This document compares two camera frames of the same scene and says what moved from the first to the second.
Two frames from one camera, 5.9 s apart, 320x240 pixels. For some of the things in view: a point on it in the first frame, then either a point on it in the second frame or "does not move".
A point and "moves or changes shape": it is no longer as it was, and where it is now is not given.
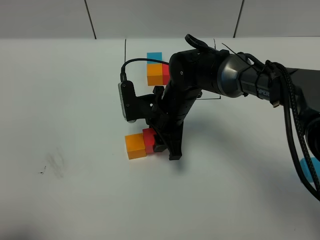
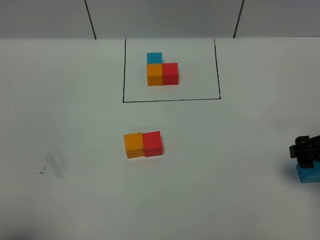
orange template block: [154, 74] does not move
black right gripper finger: [159, 146] -> [305, 141]
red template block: [166, 73] does not move
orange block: [135, 145] does not move
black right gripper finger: [171, 133] -> [305, 155]
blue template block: [154, 55] does not move
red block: [148, 135] moves or changes shape
